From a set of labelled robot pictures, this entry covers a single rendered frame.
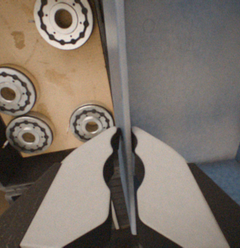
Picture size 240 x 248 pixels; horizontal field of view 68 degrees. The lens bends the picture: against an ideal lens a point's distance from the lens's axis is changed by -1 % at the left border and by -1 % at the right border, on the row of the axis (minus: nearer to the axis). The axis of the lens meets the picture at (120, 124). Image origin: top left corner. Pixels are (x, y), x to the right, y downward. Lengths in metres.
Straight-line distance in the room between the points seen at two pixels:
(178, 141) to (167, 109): 0.04
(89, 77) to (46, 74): 0.09
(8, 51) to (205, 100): 0.37
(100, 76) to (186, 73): 0.26
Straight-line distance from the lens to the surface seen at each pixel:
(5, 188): 0.49
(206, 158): 0.25
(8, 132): 0.48
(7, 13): 0.43
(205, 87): 0.19
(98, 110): 0.40
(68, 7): 0.37
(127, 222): 0.77
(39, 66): 0.43
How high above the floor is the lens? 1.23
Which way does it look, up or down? 60 degrees down
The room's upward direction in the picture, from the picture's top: 167 degrees clockwise
